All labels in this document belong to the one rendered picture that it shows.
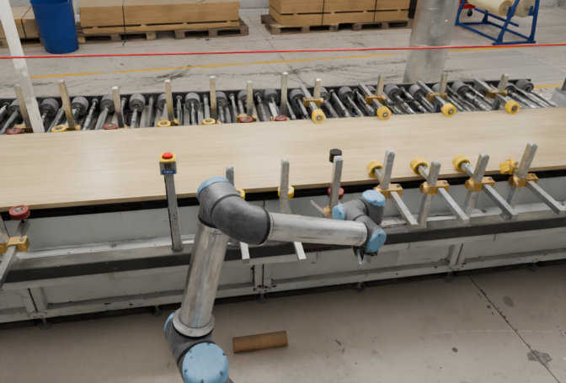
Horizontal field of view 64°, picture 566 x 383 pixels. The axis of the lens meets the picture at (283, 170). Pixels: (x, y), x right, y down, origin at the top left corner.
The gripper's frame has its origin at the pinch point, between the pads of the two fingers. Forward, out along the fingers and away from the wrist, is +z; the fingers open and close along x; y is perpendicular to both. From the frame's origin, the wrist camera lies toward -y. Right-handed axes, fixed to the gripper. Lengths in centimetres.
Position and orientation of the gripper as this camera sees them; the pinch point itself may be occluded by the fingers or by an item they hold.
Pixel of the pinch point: (360, 260)
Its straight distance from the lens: 208.0
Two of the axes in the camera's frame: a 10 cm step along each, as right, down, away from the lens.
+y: 1.8, 5.3, -8.3
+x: 9.8, -0.7, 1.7
